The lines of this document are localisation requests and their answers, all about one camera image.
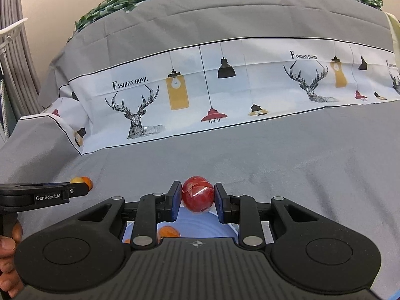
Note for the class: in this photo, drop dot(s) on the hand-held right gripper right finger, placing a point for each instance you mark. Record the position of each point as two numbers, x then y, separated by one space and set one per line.
219 203

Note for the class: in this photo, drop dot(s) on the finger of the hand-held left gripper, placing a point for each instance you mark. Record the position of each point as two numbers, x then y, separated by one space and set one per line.
79 189

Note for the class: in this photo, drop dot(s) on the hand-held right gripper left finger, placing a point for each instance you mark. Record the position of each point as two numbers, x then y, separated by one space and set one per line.
177 200

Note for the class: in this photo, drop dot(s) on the plastic-wrapped orange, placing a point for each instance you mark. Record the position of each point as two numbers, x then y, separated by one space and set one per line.
168 232
82 180

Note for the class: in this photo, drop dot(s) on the plastic-wrapped red fruit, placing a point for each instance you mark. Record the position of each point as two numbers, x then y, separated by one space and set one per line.
197 195

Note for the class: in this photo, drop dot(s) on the light blue plate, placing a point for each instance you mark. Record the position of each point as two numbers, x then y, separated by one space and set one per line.
200 228

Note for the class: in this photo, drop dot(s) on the person's left hand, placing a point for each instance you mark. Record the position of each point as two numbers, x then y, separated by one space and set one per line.
7 268

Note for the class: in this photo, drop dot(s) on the grey printed bed sheet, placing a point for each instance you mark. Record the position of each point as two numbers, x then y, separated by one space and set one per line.
250 147

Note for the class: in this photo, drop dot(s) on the grey ribbed curtain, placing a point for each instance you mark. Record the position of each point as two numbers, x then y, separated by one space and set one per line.
17 53

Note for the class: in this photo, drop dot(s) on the green checked cloth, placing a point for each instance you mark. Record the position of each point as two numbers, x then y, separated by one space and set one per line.
131 0

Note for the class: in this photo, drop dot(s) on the cream cloth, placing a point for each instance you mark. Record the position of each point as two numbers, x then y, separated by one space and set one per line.
394 31

